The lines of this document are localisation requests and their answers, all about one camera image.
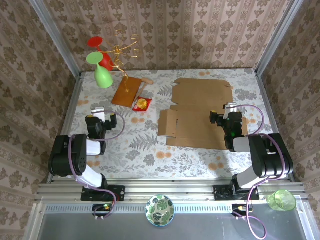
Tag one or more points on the brown cardboard paper box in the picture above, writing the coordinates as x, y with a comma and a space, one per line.
200, 95

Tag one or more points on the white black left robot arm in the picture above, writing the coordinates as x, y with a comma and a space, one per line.
62, 155

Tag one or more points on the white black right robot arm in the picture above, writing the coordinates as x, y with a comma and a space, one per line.
270, 155

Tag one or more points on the brown wooden base board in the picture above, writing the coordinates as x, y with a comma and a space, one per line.
122, 98

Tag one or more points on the red yellow snack packet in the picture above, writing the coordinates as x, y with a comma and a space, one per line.
142, 103

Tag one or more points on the green plastic wine glass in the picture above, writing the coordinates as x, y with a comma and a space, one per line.
102, 77

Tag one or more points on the small wooden mallet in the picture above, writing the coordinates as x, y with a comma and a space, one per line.
147, 81

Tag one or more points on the small black controller board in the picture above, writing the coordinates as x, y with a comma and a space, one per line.
240, 208
101, 208

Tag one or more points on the red plastic wine glass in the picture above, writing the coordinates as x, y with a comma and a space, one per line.
95, 41

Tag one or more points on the clear green plastic cup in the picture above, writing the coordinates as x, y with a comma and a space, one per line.
282, 200

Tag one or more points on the leaf patterned bowl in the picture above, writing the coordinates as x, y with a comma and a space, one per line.
160, 210

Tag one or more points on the grey metal sheet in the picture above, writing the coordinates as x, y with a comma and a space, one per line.
200, 227

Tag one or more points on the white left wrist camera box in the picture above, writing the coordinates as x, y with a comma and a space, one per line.
98, 113

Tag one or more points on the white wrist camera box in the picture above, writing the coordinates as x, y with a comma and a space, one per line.
230, 108
98, 113

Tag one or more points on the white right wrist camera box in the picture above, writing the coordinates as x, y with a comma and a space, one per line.
230, 108

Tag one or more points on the aluminium table side rail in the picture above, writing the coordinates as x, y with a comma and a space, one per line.
72, 105
267, 100

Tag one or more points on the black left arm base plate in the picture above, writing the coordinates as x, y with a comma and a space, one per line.
117, 193

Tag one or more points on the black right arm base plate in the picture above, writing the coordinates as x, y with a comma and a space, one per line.
221, 193

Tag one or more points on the aluminium front rail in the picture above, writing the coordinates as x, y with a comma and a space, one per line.
175, 190

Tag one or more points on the aluminium frame post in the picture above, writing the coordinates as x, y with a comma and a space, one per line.
277, 37
55, 37

